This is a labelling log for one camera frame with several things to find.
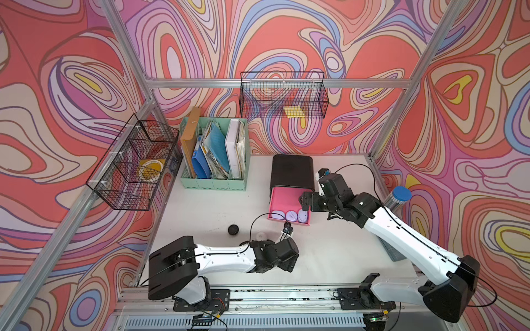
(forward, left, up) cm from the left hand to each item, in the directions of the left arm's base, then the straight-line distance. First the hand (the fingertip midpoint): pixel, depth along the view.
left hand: (290, 256), depth 80 cm
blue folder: (+36, +40, +14) cm, 55 cm away
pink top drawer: (+11, -2, +7) cm, 13 cm away
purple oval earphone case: (+13, +5, +8) cm, 16 cm away
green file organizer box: (+35, +24, +1) cm, 43 cm away
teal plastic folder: (+45, +33, +22) cm, 60 cm away
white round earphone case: (+9, +12, -2) cm, 15 cm away
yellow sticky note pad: (+53, -3, +31) cm, 62 cm away
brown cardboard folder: (+35, +40, +30) cm, 61 cm away
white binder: (+41, +25, +20) cm, 52 cm away
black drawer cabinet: (+35, -2, +11) cm, 37 cm away
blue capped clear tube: (+18, -43, +15) cm, 49 cm away
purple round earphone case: (+13, -1, +8) cm, 16 cm away
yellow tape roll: (+19, +50, +30) cm, 61 cm away
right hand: (+14, -8, +16) cm, 23 cm away
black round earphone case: (+12, +24, -3) cm, 27 cm away
